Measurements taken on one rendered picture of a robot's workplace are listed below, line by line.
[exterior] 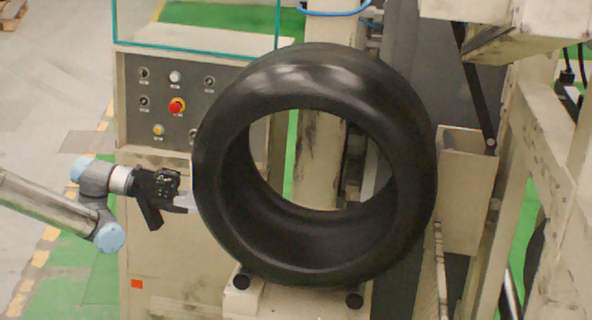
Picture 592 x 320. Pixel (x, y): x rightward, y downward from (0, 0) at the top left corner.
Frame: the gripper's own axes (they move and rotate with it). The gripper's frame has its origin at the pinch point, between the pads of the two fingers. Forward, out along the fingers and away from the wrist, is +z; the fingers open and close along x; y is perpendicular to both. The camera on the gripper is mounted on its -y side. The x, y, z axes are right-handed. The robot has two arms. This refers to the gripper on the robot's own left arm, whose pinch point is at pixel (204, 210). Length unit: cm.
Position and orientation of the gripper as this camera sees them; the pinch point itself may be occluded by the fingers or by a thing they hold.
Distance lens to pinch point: 167.6
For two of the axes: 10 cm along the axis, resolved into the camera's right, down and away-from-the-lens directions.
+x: 1.9, -3.8, 9.0
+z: 9.6, 2.5, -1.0
